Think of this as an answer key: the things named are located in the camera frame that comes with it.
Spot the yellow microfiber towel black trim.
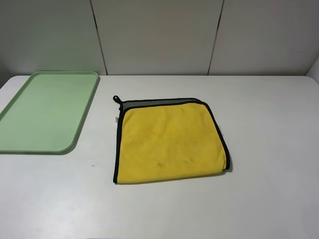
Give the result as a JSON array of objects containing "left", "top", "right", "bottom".
[{"left": 113, "top": 96, "right": 231, "bottom": 184}]

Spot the light green plastic tray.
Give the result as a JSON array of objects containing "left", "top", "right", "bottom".
[{"left": 0, "top": 71, "right": 99, "bottom": 154}]

